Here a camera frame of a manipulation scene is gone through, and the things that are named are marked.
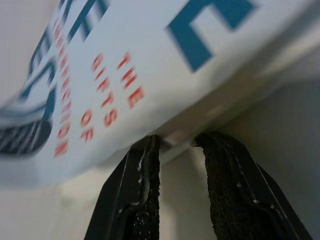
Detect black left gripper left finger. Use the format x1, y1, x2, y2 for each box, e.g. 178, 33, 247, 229
83, 134, 161, 240

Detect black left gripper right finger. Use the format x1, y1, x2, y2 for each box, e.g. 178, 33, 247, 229
194, 131, 313, 240

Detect white paperback book blue letters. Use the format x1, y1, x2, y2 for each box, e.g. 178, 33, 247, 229
0, 0, 320, 188

